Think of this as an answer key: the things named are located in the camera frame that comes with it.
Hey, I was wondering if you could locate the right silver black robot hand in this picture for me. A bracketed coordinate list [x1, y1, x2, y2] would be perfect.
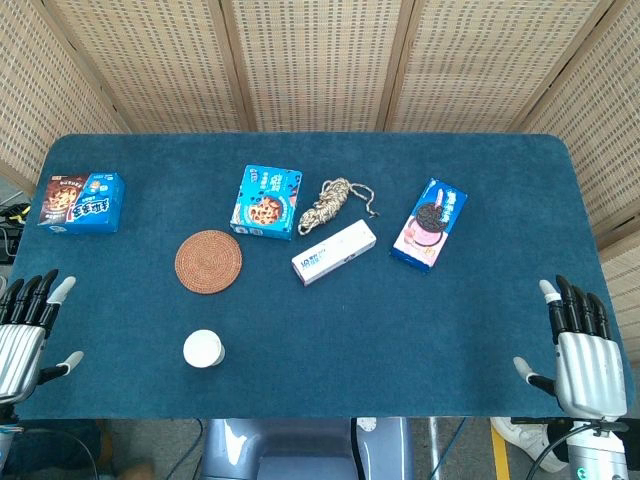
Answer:
[512, 274, 628, 421]

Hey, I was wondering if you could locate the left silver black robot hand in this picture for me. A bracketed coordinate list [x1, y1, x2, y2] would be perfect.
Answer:
[0, 269, 85, 404]

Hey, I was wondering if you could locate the white paper cup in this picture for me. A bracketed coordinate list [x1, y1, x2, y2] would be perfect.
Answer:
[182, 328, 226, 370]

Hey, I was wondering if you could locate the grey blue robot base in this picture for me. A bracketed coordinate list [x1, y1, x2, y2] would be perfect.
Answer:
[198, 417, 416, 480]

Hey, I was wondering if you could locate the brown woven round coaster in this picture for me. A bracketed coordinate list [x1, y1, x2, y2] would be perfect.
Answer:
[174, 229, 244, 296]

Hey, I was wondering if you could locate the white sneaker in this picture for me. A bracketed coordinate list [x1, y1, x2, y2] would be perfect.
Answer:
[489, 417, 569, 474]

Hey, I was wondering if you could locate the brown and blue cookie box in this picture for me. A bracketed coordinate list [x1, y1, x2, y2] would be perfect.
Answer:
[37, 172, 126, 236]

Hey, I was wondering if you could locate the pink and blue Oreo box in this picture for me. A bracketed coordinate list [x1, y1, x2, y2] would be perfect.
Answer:
[389, 177, 469, 274]

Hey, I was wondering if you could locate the blue felt table mat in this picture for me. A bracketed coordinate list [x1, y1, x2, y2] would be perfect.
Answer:
[9, 132, 632, 420]

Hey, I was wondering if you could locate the white and blue slim box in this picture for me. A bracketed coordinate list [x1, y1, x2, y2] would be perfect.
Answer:
[291, 218, 378, 287]

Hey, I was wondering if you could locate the blue chocolate chip cookie box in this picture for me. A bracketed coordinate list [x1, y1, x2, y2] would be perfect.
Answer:
[229, 164, 303, 242]

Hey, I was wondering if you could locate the bundle of beige twine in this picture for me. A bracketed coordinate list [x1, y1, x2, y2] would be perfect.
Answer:
[297, 178, 381, 237]

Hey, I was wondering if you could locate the woven bamboo folding screen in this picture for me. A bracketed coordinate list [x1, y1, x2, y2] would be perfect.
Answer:
[0, 0, 640, 351]

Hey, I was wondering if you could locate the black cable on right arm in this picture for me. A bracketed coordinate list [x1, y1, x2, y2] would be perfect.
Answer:
[527, 422, 616, 480]

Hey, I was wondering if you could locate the blue cable on floor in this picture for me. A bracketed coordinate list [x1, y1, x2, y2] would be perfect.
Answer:
[435, 418, 467, 480]

